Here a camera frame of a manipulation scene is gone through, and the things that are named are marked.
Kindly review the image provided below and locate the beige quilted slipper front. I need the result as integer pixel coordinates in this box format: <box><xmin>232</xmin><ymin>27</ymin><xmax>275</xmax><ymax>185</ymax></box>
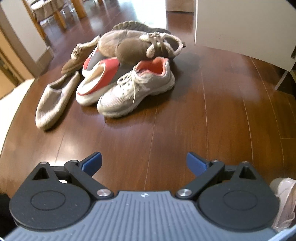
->
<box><xmin>35</xmin><ymin>71</ymin><xmax>80</xmax><ymax>131</ymax></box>

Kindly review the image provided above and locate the beige quilted slipper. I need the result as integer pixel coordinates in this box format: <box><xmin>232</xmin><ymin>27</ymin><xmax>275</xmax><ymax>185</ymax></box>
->
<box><xmin>112</xmin><ymin>21</ymin><xmax>171</xmax><ymax>34</ymax></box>
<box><xmin>35</xmin><ymin>71</ymin><xmax>80</xmax><ymax>131</ymax></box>

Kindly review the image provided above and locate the white loafer front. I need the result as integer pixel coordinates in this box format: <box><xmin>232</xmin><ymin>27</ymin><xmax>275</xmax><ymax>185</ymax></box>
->
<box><xmin>269</xmin><ymin>178</ymin><xmax>295</xmax><ymax>232</ymax></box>

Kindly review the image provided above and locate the red grey slipper front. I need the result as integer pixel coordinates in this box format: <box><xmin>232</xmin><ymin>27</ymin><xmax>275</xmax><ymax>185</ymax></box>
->
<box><xmin>76</xmin><ymin>58</ymin><xmax>120</xmax><ymax>106</ymax></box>

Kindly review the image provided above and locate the red grey slipper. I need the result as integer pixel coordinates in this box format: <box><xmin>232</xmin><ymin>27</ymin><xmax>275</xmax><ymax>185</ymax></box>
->
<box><xmin>82</xmin><ymin>47</ymin><xmax>104</xmax><ymax>78</ymax></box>
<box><xmin>76</xmin><ymin>58</ymin><xmax>120</xmax><ymax>106</ymax></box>

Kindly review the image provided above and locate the white sneaker coral lining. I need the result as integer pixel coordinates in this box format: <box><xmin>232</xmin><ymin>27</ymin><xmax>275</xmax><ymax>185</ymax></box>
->
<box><xmin>97</xmin><ymin>57</ymin><xmax>175</xmax><ymax>118</ymax></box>

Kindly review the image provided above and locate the red grey slipper back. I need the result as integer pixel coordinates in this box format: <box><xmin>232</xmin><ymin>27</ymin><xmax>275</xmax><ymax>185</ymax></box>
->
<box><xmin>82</xmin><ymin>47</ymin><xmax>104</xmax><ymax>78</ymax></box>

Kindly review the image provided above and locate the brown fleece shoe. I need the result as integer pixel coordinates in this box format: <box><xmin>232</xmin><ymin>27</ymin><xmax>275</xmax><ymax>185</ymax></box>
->
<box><xmin>61</xmin><ymin>35</ymin><xmax>100</xmax><ymax>75</ymax></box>
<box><xmin>98</xmin><ymin>30</ymin><xmax>186</xmax><ymax>65</ymax></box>

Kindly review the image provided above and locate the white cabinet door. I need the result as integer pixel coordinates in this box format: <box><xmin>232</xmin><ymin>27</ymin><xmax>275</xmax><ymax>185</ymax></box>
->
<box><xmin>195</xmin><ymin>1</ymin><xmax>295</xmax><ymax>71</ymax></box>

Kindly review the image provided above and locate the wooden dining table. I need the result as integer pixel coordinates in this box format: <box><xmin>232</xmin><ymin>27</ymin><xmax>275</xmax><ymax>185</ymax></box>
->
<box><xmin>21</xmin><ymin>0</ymin><xmax>105</xmax><ymax>31</ymax></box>

